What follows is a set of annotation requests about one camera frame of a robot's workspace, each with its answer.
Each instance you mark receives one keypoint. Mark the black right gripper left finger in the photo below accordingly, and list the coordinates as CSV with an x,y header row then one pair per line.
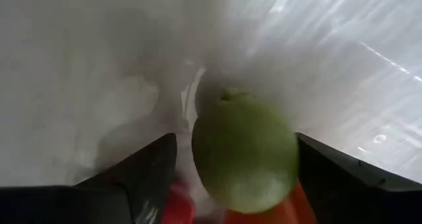
x,y
99,201

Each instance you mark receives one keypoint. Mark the orange-red tomato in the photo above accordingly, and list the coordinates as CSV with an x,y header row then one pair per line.
x,y
290,211

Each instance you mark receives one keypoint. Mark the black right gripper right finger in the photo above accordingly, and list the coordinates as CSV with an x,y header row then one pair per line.
x,y
362,194

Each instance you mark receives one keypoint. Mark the green lime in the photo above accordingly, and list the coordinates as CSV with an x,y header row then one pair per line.
x,y
245,151

